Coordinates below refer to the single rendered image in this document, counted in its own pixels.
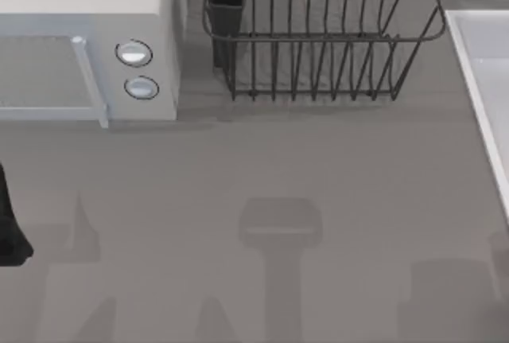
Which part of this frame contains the round microwave knob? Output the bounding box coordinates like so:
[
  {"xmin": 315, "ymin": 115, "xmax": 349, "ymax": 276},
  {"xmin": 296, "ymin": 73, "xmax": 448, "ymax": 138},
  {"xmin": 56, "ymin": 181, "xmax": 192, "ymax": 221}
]
[
  {"xmin": 114, "ymin": 38, "xmax": 154, "ymax": 68},
  {"xmin": 123, "ymin": 75, "xmax": 161, "ymax": 101}
]

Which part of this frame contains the dark cutlery holder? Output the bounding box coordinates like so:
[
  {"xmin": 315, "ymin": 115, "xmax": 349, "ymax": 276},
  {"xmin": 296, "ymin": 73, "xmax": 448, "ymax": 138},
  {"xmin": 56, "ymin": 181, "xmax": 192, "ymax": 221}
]
[{"xmin": 202, "ymin": 0, "xmax": 247, "ymax": 68}]

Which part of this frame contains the microwave oven door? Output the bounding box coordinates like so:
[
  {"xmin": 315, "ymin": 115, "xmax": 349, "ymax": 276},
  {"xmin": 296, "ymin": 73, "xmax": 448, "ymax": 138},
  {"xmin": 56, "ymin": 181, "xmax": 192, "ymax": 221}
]
[{"xmin": 0, "ymin": 34, "xmax": 110, "ymax": 129}]

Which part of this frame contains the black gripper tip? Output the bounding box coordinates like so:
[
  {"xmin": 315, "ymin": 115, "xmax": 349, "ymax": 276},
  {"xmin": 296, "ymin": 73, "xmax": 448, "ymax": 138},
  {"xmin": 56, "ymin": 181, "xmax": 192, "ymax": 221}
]
[{"xmin": 0, "ymin": 163, "xmax": 34, "ymax": 268}]

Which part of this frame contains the dark wire dish rack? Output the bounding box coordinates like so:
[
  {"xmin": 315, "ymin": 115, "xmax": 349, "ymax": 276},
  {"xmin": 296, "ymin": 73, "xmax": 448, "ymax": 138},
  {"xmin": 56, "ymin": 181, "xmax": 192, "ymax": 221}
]
[{"xmin": 201, "ymin": 0, "xmax": 447, "ymax": 103}]

